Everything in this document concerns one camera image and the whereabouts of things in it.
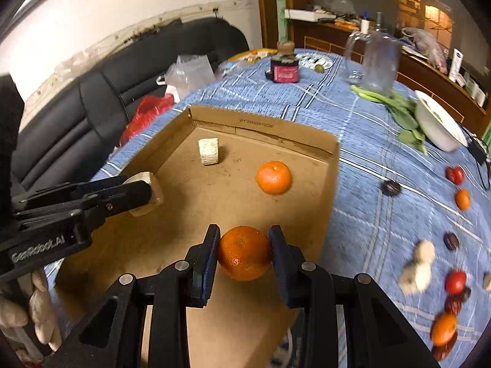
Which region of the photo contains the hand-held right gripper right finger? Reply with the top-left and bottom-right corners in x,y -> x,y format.
269,225 -> 442,368

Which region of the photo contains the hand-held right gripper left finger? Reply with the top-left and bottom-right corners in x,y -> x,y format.
44,224 -> 222,368

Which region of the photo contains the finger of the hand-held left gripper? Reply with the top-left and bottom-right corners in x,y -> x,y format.
15,181 -> 153,235
11,175 -> 130,215

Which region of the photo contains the cardboard box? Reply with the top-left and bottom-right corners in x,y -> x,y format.
54,104 -> 341,368

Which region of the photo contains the person's left hand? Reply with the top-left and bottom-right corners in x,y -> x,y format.
0,270 -> 63,353

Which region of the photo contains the red plastic bag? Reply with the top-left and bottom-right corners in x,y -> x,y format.
120,94 -> 175,147

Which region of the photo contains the black leather sofa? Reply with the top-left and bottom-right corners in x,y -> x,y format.
10,17 -> 250,196

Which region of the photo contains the clear plastic bag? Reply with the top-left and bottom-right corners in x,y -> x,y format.
157,54 -> 215,100

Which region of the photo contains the green leafy vegetable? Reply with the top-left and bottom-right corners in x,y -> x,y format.
351,84 -> 428,155

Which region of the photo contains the dark jar with pink label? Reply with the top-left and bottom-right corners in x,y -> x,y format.
266,41 -> 300,84

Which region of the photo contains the white bowl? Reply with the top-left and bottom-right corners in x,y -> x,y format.
414,90 -> 469,152

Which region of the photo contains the black power adapter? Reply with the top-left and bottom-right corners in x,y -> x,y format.
469,138 -> 488,163

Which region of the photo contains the clear glass pitcher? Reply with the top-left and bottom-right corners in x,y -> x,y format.
343,31 -> 403,92

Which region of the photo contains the wooden cabinet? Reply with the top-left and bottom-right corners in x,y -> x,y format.
255,0 -> 491,123

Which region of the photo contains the flat white box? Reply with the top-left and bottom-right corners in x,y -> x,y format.
286,9 -> 337,22

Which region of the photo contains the crumpled translucent plastic bag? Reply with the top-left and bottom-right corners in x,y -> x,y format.
401,27 -> 448,72

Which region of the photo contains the tall white carton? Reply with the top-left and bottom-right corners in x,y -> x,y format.
449,48 -> 466,83

